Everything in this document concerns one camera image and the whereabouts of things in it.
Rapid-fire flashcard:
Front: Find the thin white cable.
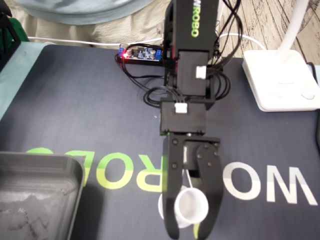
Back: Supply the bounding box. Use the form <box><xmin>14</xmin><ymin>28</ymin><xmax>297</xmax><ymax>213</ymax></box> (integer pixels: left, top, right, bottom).
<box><xmin>27</xmin><ymin>35</ymin><xmax>164</xmax><ymax>49</ymax></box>

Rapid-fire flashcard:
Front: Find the thin black servo wire bundle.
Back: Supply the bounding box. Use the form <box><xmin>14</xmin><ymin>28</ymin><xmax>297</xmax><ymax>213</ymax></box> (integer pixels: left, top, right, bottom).
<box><xmin>114</xmin><ymin>0</ymin><xmax>244</xmax><ymax>109</ymax></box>

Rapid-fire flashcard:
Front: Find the beige cloth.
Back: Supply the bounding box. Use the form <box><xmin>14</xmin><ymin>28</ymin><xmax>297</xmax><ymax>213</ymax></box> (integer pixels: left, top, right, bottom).
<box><xmin>19</xmin><ymin>9</ymin><xmax>167</xmax><ymax>48</ymax></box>

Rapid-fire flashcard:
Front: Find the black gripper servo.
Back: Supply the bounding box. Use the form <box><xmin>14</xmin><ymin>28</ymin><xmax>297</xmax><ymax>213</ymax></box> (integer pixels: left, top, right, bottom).
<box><xmin>162</xmin><ymin>131</ymin><xmax>224</xmax><ymax>240</ymax></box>

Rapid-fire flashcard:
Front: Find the green plastic object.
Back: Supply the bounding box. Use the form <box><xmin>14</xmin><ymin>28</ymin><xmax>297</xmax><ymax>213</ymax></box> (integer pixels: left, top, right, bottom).
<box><xmin>7</xmin><ymin>16</ymin><xmax>29</xmax><ymax>43</ymax></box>

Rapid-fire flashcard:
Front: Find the black truss frame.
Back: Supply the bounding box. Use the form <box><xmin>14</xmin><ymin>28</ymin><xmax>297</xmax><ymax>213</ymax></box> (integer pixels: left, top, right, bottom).
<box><xmin>0</xmin><ymin>11</ymin><xmax>21</xmax><ymax>68</ymax></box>

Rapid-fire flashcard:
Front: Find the blue component circuit board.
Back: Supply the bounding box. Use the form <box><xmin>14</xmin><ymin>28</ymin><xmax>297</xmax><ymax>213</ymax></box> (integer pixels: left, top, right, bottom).
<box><xmin>116</xmin><ymin>44</ymin><xmax>165</xmax><ymax>66</ymax></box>

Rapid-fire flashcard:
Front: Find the black plastic tray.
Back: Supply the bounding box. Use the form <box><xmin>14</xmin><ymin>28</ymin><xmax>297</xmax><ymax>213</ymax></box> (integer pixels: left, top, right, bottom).
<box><xmin>0</xmin><ymin>151</ymin><xmax>85</xmax><ymax>240</ymax></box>

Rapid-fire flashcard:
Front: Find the white cable with plug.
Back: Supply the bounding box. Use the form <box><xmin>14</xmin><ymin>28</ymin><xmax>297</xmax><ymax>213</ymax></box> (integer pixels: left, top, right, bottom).
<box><xmin>216</xmin><ymin>33</ymin><xmax>266</xmax><ymax>52</ymax></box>

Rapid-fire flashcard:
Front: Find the white desk lamp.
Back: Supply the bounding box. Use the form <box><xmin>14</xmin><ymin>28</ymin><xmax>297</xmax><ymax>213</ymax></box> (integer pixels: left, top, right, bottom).
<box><xmin>241</xmin><ymin>0</ymin><xmax>320</xmax><ymax>113</ymax></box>

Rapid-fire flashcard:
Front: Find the blue-grey cushion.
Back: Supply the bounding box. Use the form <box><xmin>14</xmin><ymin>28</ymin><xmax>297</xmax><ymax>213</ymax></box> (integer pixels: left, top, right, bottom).
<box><xmin>13</xmin><ymin>0</ymin><xmax>143</xmax><ymax>26</ymax></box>

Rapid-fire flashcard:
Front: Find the dark grey WOWROBO printed mat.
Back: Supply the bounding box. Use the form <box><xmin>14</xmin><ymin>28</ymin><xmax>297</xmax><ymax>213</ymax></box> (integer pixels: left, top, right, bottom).
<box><xmin>0</xmin><ymin>44</ymin><xmax>320</xmax><ymax>240</ymax></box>

